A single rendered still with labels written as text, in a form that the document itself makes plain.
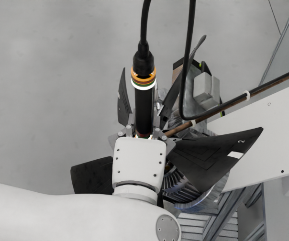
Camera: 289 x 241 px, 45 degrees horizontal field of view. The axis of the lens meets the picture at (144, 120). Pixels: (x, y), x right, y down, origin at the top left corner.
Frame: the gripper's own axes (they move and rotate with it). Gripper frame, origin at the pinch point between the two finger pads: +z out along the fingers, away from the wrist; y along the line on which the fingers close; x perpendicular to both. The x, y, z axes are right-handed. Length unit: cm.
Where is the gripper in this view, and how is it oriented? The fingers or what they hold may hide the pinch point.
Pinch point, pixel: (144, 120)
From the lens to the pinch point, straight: 73.6
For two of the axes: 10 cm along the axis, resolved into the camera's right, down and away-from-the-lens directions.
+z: 1.1, -8.5, 5.2
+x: 0.0, -5.3, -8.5
